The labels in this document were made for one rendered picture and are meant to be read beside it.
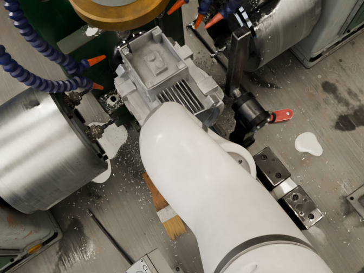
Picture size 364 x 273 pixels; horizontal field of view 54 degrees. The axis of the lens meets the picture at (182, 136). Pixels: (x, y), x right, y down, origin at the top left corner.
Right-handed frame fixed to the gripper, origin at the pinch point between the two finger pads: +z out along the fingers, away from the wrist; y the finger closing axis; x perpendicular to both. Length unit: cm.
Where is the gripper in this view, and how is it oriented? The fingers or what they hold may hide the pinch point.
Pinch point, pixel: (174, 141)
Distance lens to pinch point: 74.9
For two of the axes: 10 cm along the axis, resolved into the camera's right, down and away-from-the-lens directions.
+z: -2.3, -1.3, 9.6
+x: -5.2, -8.2, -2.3
